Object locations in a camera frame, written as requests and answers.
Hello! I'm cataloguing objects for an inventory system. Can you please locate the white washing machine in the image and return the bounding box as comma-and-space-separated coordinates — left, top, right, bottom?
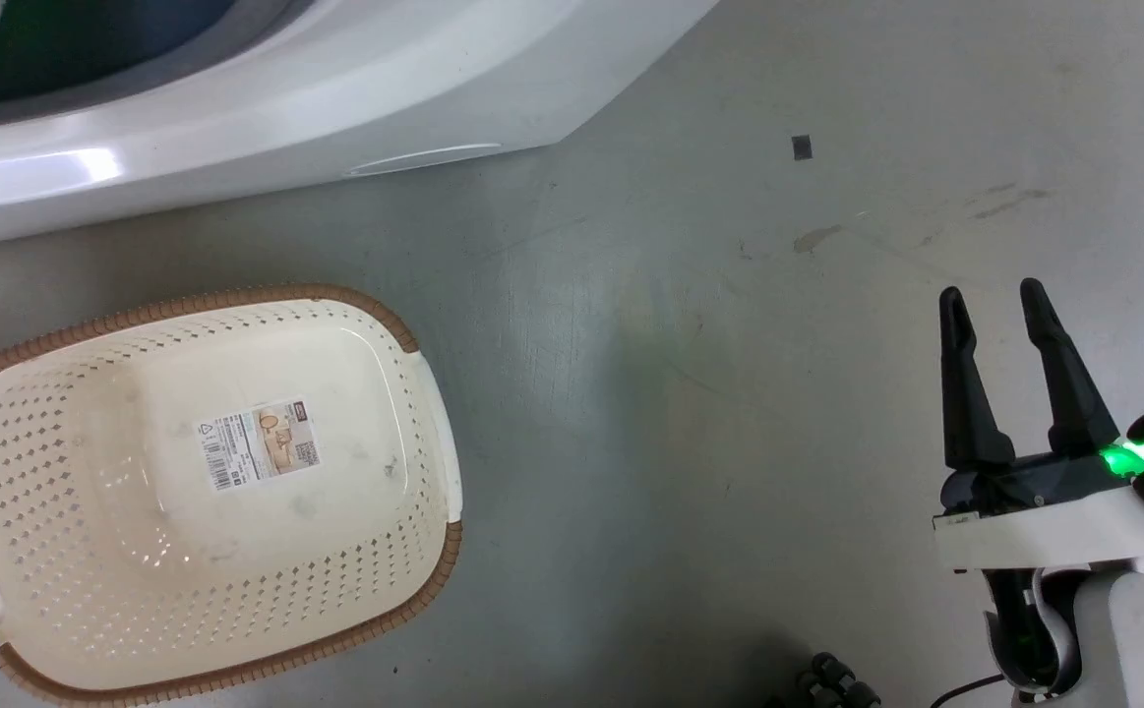
0, 0, 722, 253

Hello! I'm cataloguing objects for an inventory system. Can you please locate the grey washing machine door seal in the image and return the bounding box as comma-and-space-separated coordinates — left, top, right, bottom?
0, 0, 319, 136

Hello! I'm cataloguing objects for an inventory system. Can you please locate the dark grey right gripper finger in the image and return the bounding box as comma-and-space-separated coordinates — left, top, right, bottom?
1019, 277, 1121, 460
938, 286, 1016, 471

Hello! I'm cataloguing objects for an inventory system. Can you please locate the paper product label sticker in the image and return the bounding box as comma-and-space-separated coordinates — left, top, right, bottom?
196, 397, 323, 494

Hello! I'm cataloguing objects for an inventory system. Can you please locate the black ribbed hose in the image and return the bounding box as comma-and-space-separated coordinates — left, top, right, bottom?
766, 652, 882, 708

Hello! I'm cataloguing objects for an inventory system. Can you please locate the thin black cable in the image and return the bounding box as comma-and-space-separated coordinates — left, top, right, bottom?
929, 673, 1007, 708

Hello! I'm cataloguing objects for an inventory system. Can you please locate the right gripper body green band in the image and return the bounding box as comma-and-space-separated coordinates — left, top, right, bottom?
932, 439, 1144, 573

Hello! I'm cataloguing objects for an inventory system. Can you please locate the cream perforated laundry basket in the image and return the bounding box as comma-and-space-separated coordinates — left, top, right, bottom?
0, 284, 464, 708

